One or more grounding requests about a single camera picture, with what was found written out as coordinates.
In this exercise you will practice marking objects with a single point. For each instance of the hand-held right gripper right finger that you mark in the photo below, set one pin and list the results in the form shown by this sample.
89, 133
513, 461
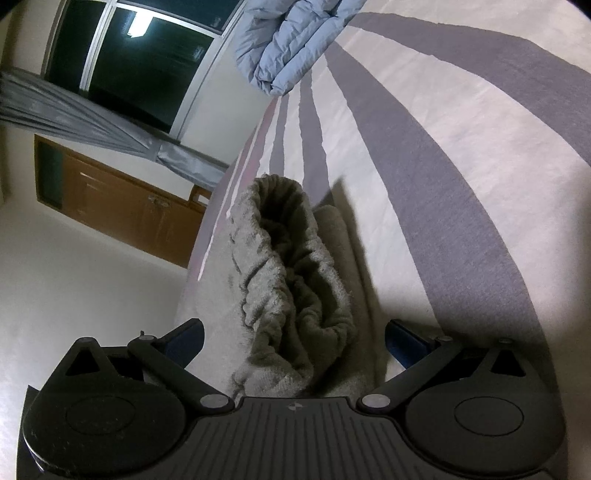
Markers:
402, 344

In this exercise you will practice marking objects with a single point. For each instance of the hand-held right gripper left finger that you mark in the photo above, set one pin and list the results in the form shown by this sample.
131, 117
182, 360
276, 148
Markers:
188, 342

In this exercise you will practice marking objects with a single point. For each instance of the grey towel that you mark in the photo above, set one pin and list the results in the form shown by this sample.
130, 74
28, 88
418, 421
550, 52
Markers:
295, 277

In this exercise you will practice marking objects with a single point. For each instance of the brown wooden door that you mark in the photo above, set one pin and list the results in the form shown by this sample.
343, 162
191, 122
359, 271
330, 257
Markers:
120, 203

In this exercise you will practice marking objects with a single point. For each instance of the striped bed sheet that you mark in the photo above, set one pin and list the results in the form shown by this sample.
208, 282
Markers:
438, 138

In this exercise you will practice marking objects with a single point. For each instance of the grey curtain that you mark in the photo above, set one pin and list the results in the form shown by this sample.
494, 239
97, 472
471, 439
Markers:
83, 120

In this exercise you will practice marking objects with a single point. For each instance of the dark glass window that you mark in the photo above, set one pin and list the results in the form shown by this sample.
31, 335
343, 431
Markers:
138, 78

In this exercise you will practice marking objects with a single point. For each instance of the light blue quilt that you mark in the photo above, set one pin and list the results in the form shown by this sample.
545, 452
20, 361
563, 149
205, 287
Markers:
291, 50

